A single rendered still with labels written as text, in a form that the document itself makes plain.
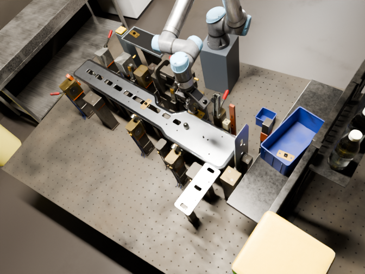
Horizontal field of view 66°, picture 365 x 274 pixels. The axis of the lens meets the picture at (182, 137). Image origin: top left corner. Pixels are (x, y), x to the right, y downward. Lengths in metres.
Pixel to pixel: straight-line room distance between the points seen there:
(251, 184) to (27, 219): 2.31
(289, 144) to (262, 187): 0.28
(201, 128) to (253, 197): 0.51
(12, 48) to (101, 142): 1.51
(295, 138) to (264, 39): 2.16
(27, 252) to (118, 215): 1.34
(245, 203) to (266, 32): 2.60
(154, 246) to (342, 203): 1.11
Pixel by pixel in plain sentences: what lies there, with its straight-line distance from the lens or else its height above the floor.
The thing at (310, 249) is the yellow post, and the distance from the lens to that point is 0.42.
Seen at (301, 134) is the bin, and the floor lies 1.03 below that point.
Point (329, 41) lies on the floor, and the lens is 3.63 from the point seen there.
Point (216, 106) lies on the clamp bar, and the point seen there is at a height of 1.13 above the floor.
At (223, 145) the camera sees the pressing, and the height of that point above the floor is 1.00.
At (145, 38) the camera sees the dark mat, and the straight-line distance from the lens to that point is 2.03.
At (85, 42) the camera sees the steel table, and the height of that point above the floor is 0.21.
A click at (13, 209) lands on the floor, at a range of 3.33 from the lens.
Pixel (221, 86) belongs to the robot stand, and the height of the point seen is 0.78.
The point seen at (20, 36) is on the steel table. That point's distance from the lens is 3.38.
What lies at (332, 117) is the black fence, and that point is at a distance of 1.06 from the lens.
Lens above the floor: 2.41
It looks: 58 degrees down
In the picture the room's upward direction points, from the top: 21 degrees counter-clockwise
